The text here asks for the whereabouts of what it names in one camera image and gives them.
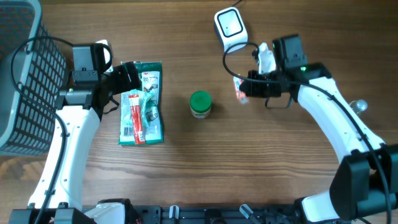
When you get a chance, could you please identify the yellow liquid bottle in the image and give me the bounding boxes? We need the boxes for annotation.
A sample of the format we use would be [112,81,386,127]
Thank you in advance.
[349,100,368,114]

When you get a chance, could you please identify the grey mesh basket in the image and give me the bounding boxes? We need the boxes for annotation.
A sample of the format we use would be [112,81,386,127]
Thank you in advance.
[1,1,68,156]

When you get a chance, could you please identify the white barcode scanner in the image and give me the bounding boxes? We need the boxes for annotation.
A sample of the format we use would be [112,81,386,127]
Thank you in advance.
[214,7,248,53]

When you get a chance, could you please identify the red tissue pack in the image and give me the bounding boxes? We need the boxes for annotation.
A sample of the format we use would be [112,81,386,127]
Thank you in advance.
[233,77,249,105]

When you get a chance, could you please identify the red stick packet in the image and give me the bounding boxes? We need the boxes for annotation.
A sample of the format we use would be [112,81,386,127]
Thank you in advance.
[129,94,146,144]

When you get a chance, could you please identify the green lid jar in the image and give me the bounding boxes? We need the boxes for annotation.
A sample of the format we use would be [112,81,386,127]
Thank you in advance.
[190,90,212,118]

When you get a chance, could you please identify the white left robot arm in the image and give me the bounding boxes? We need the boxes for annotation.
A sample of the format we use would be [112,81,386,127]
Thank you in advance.
[9,43,141,223]

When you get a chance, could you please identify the green 3M package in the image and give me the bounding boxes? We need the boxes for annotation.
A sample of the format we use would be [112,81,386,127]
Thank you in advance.
[119,62,164,146]

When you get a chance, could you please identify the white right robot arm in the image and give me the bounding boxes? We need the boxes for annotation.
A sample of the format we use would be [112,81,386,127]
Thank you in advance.
[240,35,397,223]

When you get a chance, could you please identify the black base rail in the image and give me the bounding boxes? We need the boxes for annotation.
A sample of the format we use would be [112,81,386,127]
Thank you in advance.
[129,204,309,224]

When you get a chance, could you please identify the teal plastic packet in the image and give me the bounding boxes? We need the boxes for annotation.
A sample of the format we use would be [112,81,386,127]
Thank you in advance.
[130,90,155,127]

